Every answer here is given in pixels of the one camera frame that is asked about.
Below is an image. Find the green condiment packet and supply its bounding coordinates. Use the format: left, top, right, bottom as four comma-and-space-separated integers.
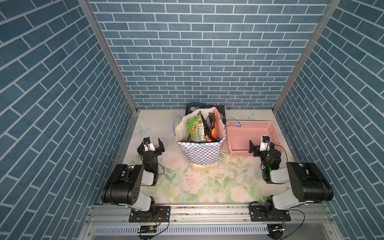
187, 115, 206, 143

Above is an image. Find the orange condiment packet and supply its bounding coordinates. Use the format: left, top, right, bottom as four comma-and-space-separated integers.
211, 124, 217, 140

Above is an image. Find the blue checkered paper bag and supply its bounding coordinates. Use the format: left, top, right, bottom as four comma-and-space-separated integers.
173, 107, 227, 172

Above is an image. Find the black red condiment packet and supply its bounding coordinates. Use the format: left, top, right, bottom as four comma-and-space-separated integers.
205, 113, 216, 131

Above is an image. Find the cream yellow condiment packet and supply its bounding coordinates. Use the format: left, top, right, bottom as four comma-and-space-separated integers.
205, 134, 219, 143

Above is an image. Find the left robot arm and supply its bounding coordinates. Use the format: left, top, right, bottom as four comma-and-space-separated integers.
101, 137, 165, 214

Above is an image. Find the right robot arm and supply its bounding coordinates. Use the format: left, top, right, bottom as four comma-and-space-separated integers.
249, 136, 334, 213

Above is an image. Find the pink plastic basket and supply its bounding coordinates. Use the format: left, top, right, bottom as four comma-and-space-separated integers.
226, 120, 282, 157

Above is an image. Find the teal plastic bin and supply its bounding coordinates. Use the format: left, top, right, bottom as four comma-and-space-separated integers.
185, 102, 207, 115

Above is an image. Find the green circuit board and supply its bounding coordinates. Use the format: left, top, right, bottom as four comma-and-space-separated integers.
138, 226, 157, 235

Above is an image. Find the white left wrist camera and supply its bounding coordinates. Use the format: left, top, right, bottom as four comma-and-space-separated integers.
143, 137, 156, 152

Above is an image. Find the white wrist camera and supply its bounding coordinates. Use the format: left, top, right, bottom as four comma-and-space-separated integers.
143, 137, 156, 152
260, 135, 271, 152

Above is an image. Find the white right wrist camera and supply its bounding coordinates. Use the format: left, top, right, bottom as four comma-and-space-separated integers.
260, 135, 271, 152

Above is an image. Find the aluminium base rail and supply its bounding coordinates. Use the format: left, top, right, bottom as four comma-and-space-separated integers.
85, 203, 335, 226

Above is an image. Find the aluminium left corner post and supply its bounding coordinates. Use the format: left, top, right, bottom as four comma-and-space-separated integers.
78, 0, 138, 115

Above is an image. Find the aluminium corner post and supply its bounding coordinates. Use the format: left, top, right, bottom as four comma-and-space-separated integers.
272, 0, 341, 115
78, 0, 138, 115

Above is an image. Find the aluminium right corner post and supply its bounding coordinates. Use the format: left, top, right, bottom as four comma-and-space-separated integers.
272, 0, 341, 115

